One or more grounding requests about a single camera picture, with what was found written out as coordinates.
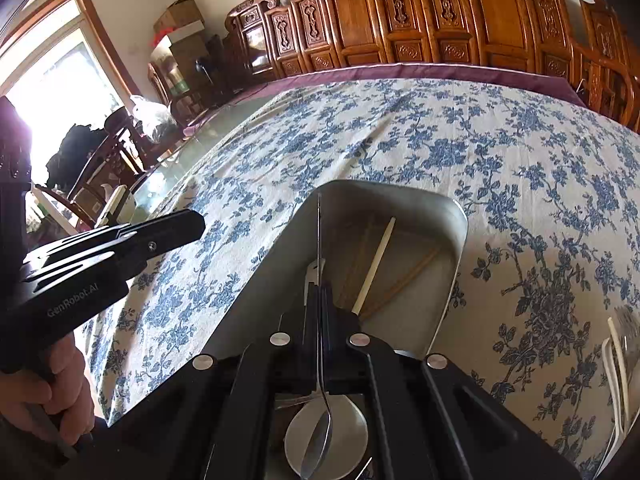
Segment metal spoon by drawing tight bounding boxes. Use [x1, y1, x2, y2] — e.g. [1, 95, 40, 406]
[300, 194, 333, 479]

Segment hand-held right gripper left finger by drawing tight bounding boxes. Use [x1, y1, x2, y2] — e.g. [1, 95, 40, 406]
[107, 284, 320, 480]

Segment clear plastic bag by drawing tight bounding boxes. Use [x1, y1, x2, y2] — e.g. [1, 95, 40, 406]
[130, 95, 173, 141]

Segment carved wooden sofa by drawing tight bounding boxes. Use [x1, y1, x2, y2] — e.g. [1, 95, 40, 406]
[225, 0, 591, 81]

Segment carved wooden chair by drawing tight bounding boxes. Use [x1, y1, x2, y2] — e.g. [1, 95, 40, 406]
[35, 110, 166, 231]

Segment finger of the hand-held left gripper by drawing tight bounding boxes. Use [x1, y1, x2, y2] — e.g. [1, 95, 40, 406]
[107, 209, 206, 253]
[30, 235, 161, 292]

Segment blue floral tablecloth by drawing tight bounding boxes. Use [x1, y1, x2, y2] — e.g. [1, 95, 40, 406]
[80, 77, 640, 480]

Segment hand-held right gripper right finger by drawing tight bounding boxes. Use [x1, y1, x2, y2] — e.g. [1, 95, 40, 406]
[320, 284, 581, 480]

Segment person's left hand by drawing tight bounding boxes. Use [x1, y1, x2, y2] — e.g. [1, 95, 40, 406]
[0, 342, 97, 445]

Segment wood framed window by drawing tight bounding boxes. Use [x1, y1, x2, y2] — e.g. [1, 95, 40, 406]
[0, 0, 143, 181]

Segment brown cardboard box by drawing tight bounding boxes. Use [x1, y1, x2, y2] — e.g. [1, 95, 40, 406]
[152, 0, 206, 36]

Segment large open cardboard box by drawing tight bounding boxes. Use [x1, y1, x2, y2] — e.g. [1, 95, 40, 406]
[150, 32, 211, 106]

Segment purple sofa cushion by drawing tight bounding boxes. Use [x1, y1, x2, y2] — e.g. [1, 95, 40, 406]
[182, 62, 588, 138]

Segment wooden chopstick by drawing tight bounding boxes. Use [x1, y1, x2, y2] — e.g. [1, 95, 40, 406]
[370, 245, 441, 306]
[360, 252, 443, 320]
[342, 220, 378, 308]

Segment rectangular metal tin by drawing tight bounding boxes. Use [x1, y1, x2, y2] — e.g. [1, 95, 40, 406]
[192, 179, 468, 480]

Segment pile of dark clothes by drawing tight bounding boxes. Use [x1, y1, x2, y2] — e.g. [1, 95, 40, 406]
[45, 122, 108, 186]

